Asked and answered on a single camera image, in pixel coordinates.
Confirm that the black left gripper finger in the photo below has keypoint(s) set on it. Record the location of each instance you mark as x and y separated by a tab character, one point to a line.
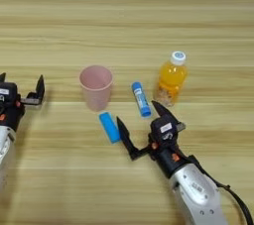
40	88
2	77

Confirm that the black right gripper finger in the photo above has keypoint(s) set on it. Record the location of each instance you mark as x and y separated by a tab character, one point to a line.
163	113
125	136

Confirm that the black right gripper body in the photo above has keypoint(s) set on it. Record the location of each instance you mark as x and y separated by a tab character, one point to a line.
172	159

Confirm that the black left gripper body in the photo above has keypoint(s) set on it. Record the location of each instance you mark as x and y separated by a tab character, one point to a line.
13	115

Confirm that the small black white cube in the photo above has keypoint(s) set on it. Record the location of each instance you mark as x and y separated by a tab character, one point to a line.
31	95

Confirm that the blue rectangular eraser block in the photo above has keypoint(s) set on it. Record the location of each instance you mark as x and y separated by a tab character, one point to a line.
109	127

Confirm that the pink plastic cup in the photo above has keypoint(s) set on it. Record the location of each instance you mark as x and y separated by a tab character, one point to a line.
96	87

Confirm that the black labelled box left gripper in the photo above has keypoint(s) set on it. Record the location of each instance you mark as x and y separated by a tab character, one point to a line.
8	91

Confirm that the black labelled box gripper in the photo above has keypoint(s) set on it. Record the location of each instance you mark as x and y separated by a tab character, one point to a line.
164	130
8	91

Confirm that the black labelled box right gripper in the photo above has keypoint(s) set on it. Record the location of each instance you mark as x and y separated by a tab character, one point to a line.
164	130

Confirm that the blue glue stick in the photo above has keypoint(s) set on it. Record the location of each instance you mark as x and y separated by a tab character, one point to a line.
141	99

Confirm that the orange juice bottle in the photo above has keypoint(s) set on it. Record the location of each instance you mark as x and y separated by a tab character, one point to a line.
170	80

